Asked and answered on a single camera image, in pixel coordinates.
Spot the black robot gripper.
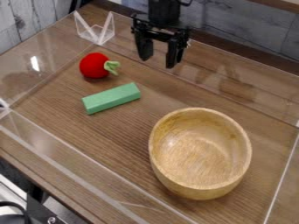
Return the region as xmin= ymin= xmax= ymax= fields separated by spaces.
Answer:
xmin=131 ymin=13 xmax=191 ymax=69

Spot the red plush fruit green leaf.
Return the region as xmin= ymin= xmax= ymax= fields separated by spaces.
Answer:
xmin=79 ymin=52 xmax=121 ymax=79

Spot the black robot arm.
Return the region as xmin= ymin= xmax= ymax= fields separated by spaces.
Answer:
xmin=131 ymin=0 xmax=193 ymax=69

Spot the green rectangular block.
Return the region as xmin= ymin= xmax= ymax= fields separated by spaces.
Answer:
xmin=82 ymin=82 xmax=142 ymax=115

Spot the wooden bowl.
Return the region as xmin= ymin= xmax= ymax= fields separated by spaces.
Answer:
xmin=149 ymin=108 xmax=253 ymax=200

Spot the clear acrylic tray enclosure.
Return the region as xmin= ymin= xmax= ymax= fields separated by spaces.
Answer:
xmin=0 ymin=16 xmax=299 ymax=224

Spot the black metal bracket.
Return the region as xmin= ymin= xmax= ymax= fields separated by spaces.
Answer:
xmin=26 ymin=194 xmax=69 ymax=224

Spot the black cable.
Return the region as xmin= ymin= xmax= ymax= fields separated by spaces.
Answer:
xmin=0 ymin=200 xmax=34 ymax=224

